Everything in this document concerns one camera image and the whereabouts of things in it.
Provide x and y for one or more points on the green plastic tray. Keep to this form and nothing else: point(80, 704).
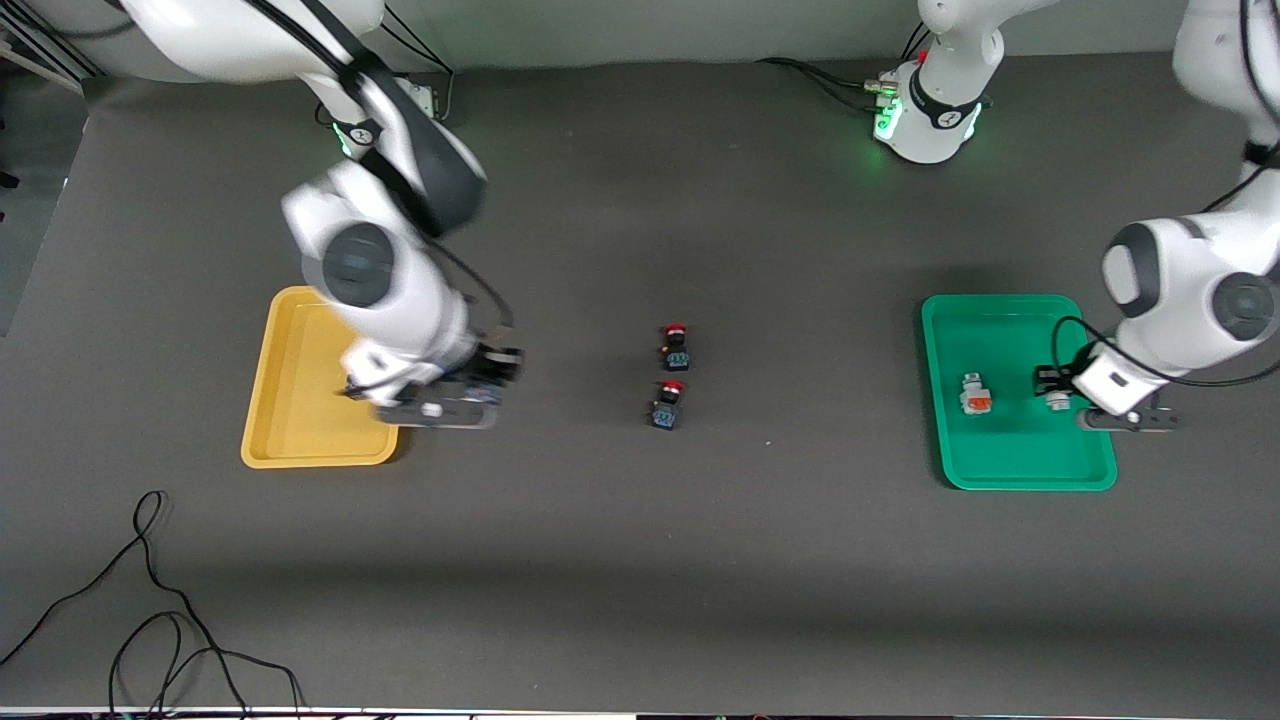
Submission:
point(1000, 450)

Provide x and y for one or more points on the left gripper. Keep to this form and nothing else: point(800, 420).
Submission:
point(1049, 380)

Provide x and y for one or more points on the white button with green block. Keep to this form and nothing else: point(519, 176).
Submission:
point(1057, 402)

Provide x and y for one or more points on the yellow plastic tray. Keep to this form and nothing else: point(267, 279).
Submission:
point(300, 420)

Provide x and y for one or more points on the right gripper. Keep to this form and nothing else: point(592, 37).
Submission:
point(497, 362)

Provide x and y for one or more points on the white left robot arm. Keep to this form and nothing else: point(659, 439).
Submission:
point(1180, 290)

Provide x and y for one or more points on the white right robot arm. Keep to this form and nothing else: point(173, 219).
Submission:
point(390, 290)

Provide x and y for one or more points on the red-capped black push button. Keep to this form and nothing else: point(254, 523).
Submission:
point(677, 352)
point(666, 410)

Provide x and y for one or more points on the dark grey table mat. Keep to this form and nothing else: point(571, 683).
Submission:
point(640, 560)

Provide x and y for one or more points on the white button with orange block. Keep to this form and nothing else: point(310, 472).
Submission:
point(976, 396)

